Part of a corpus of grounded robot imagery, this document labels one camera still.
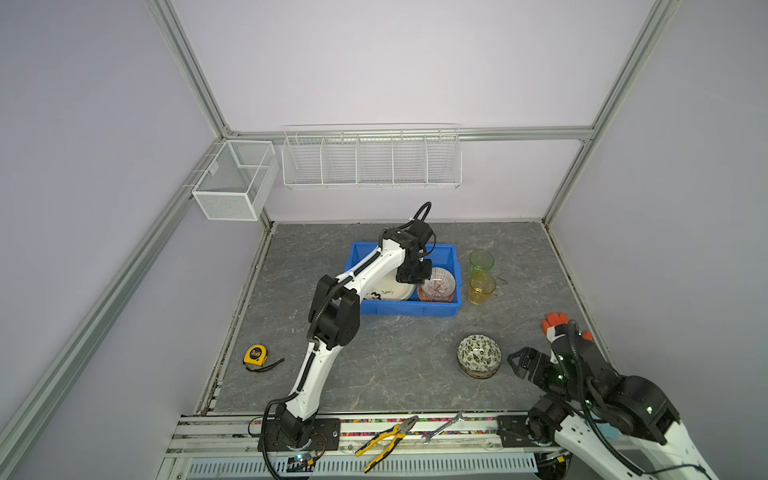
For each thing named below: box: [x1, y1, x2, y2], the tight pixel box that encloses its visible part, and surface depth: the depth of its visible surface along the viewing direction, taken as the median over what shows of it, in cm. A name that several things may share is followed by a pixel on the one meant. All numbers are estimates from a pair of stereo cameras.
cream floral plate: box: [364, 265, 415, 301], surface depth 96 cm
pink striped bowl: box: [418, 267, 456, 303], surface depth 96 cm
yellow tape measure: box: [243, 344, 285, 373], surface depth 86 cm
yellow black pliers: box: [355, 415, 419, 473], surface depth 75 cm
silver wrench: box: [421, 410, 467, 445], surface depth 77 cm
